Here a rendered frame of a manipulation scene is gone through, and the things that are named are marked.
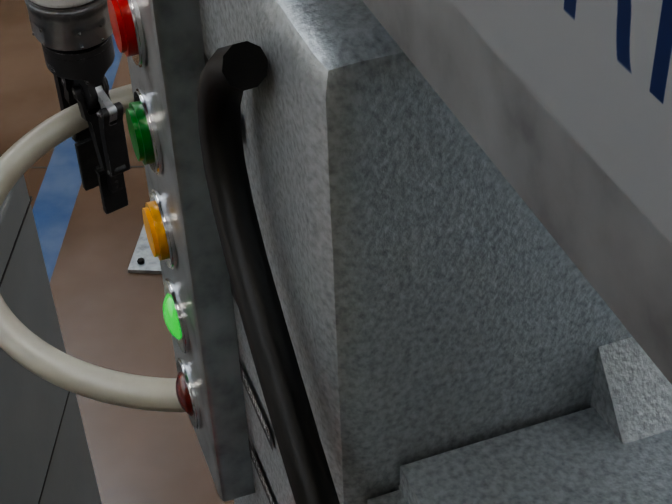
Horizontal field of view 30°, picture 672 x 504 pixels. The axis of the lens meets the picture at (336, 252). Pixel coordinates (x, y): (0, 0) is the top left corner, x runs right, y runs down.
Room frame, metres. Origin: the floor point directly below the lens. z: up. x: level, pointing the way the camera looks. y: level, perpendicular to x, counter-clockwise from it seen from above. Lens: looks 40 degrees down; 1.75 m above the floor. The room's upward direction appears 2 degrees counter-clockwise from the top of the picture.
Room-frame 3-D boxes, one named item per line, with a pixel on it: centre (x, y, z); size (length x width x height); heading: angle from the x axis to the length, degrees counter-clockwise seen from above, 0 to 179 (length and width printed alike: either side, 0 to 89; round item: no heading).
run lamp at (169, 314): (0.43, 0.07, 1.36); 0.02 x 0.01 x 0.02; 18
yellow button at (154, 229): (0.43, 0.08, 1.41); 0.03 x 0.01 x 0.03; 18
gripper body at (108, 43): (1.20, 0.27, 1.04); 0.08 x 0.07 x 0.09; 34
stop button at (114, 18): (0.43, 0.08, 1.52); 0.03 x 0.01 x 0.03; 18
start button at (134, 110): (0.43, 0.08, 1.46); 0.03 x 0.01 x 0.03; 18
